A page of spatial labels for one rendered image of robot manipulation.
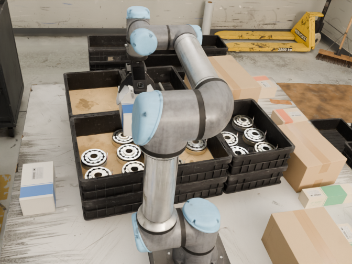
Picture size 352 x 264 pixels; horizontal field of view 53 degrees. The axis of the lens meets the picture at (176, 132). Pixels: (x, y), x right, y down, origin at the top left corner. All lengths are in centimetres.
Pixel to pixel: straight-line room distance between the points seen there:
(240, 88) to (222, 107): 118
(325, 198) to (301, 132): 35
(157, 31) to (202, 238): 63
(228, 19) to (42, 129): 359
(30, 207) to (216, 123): 92
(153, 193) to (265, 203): 80
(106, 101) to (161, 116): 115
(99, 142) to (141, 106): 87
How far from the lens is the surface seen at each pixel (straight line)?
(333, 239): 138
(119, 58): 300
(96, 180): 128
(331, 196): 168
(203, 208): 107
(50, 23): 470
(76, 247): 139
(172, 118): 73
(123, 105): 127
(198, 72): 89
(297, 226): 136
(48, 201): 146
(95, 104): 183
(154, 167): 83
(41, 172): 154
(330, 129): 305
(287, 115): 206
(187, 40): 104
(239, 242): 144
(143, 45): 106
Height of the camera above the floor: 184
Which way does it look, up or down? 37 degrees down
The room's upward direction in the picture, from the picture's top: 7 degrees clockwise
